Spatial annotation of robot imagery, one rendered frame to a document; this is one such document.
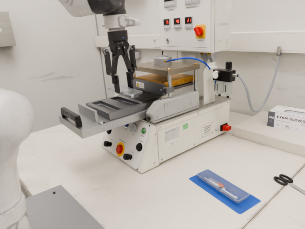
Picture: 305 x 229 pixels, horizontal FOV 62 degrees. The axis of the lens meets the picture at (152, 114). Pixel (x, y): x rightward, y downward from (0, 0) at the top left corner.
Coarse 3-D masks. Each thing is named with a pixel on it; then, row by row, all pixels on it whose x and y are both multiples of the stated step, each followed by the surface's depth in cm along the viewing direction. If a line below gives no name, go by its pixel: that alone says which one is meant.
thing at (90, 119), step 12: (84, 108) 95; (60, 120) 99; (72, 120) 93; (84, 120) 92; (96, 120) 89; (108, 120) 90; (120, 120) 91; (132, 120) 95; (84, 132) 84; (96, 132) 86
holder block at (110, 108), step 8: (120, 96) 110; (88, 104) 102; (96, 104) 106; (104, 104) 104; (112, 104) 100; (120, 104) 99; (128, 104) 104; (136, 104) 101; (144, 104) 98; (104, 112) 92; (112, 112) 90; (120, 112) 92; (128, 112) 94
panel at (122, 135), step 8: (120, 128) 110; (128, 128) 106; (144, 128) 98; (104, 136) 119; (112, 136) 114; (120, 136) 109; (128, 136) 105; (136, 136) 101; (144, 136) 97; (112, 144) 113; (128, 144) 104; (136, 144) 100; (144, 144) 97; (112, 152) 112; (128, 152) 103; (136, 152) 100; (128, 160) 102; (136, 160) 99; (136, 168) 98
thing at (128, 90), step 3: (108, 87) 107; (111, 87) 107; (120, 87) 106; (123, 87) 105; (126, 87) 105; (120, 90) 101; (123, 90) 101; (126, 90) 100; (129, 90) 100; (132, 90) 100; (135, 90) 99; (138, 90) 99; (129, 93) 96; (132, 93) 96
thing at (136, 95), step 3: (111, 90) 108; (114, 90) 104; (117, 93) 105; (120, 93) 100; (123, 93) 98; (126, 93) 97; (135, 93) 96; (138, 93) 96; (141, 93) 97; (126, 96) 100; (129, 96) 97; (132, 96) 95; (135, 96) 97
